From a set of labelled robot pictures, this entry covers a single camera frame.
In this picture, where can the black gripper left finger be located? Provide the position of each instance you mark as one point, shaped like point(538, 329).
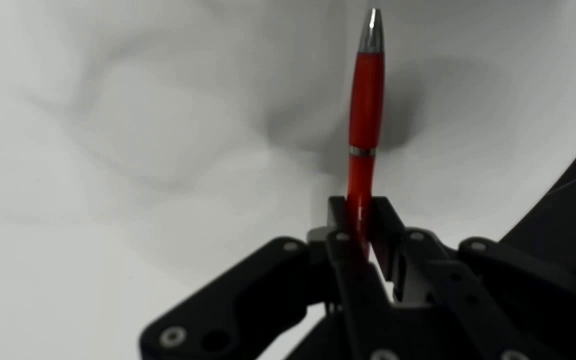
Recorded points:
point(243, 310)

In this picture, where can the round white table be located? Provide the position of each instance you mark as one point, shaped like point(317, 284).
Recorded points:
point(149, 145)

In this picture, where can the red pen with silver tip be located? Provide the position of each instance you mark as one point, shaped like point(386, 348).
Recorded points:
point(366, 107)

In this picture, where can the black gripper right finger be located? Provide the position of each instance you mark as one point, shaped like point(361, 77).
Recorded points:
point(480, 300)

